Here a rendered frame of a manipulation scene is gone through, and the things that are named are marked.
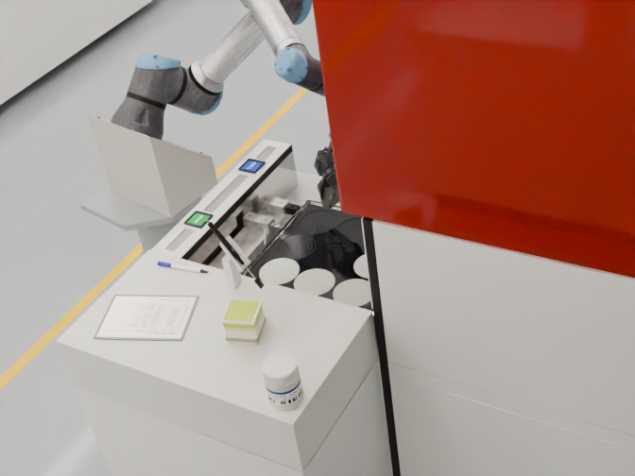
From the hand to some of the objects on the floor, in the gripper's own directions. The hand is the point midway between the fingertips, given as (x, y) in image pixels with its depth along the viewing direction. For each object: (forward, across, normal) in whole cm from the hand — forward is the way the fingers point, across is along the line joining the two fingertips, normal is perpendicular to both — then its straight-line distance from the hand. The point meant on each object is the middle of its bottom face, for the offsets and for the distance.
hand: (329, 208), depth 237 cm
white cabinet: (+91, -9, +32) cm, 96 cm away
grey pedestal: (+113, +11, -38) cm, 120 cm away
